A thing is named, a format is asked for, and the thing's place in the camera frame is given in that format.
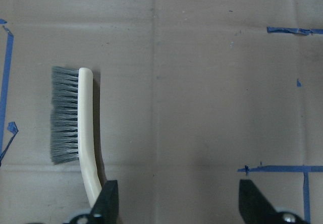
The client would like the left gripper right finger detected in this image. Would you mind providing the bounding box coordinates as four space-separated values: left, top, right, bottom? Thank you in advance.
239 179 278 223

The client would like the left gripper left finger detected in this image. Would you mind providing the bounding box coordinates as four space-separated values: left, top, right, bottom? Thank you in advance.
89 180 119 224

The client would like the cream hand brush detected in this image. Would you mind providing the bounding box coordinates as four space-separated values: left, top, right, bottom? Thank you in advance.
50 67 101 207

